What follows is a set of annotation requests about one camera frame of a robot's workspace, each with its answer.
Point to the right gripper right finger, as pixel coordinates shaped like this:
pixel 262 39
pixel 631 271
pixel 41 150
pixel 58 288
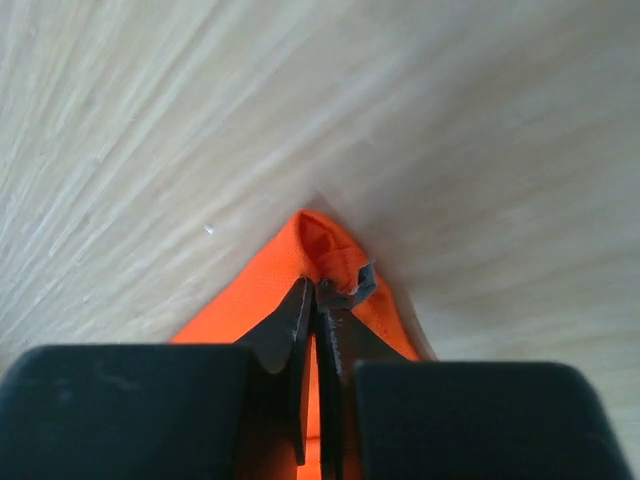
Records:
pixel 384 416

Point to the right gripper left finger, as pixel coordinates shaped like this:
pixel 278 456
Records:
pixel 216 411

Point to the orange t shirt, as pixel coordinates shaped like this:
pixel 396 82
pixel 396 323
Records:
pixel 310 245

